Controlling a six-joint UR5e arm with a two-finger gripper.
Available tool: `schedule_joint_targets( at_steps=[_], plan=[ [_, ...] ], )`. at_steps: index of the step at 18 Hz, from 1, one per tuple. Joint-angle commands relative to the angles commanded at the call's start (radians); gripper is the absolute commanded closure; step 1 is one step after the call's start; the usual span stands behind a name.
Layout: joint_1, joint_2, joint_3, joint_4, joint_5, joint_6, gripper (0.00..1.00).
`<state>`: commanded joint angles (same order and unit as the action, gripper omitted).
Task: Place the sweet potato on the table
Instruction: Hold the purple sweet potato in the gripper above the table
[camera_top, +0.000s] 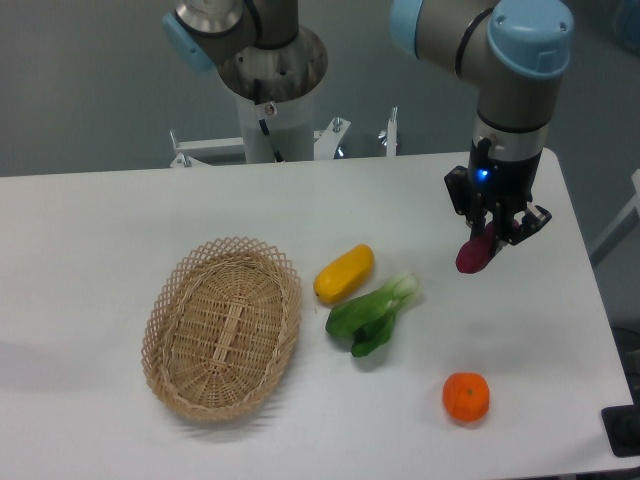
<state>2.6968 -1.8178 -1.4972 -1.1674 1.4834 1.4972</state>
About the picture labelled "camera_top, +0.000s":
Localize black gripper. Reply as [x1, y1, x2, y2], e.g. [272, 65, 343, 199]
[444, 137, 552, 257]

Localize purple sweet potato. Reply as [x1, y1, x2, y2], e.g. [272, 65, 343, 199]
[455, 221, 506, 274]

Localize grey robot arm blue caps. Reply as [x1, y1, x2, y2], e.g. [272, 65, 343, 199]
[162, 1, 574, 270]

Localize green bok choy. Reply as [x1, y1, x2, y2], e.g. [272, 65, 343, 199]
[325, 272, 421, 358]

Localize yellow mango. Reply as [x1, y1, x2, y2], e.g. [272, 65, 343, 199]
[313, 244, 375, 304]

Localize orange tangerine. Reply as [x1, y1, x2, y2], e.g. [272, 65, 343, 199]
[442, 372, 490, 422]

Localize black device at table edge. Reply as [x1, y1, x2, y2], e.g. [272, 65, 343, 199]
[601, 405, 639, 458]

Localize woven wicker basket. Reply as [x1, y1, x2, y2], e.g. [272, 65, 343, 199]
[141, 237, 302, 422]

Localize white frame right edge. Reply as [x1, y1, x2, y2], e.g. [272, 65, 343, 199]
[589, 170, 639, 268]

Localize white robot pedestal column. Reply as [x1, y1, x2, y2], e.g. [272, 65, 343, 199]
[235, 94, 315, 164]

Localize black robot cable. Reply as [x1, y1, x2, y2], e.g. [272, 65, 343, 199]
[252, 78, 285, 164]

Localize white metal base frame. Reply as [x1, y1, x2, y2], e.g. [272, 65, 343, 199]
[168, 105, 401, 168]

